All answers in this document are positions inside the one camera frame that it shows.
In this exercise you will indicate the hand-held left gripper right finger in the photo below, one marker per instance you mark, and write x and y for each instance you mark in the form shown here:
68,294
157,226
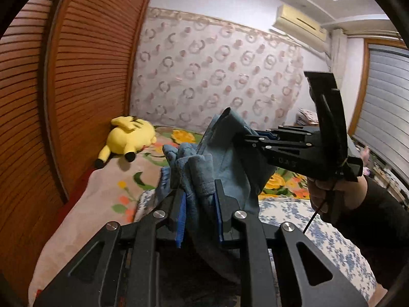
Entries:
219,224

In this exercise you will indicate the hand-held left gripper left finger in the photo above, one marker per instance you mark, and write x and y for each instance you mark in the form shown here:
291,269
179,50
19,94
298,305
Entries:
181,220

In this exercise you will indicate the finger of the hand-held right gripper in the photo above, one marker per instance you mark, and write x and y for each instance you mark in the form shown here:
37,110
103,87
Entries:
274,132
271,147

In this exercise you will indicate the blue pants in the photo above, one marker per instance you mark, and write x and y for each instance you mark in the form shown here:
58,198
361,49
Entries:
230,166

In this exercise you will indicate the person's right forearm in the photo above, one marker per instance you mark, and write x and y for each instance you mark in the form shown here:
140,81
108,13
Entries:
383,211

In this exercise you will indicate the person's right hand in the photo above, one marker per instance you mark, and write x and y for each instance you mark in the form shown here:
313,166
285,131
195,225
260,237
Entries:
319,192

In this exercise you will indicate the window with grey blind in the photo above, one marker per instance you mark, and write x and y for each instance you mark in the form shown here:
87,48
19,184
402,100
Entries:
383,102

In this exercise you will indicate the white pipe cover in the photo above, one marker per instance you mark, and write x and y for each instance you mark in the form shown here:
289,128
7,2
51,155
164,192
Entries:
335,48

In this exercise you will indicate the colourful flower blanket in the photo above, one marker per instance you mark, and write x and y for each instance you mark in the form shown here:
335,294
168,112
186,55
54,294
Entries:
96,198

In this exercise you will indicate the yellow plush toy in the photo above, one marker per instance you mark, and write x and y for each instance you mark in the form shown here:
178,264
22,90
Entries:
127,134

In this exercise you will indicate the blue floral white bedsheet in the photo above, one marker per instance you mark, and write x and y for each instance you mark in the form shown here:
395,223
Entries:
319,246

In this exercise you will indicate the white air conditioner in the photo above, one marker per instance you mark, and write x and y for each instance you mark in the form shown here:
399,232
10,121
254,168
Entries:
297,19

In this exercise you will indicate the wooden louvered wardrobe door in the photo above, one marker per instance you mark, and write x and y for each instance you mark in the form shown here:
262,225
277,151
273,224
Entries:
22,134
96,70

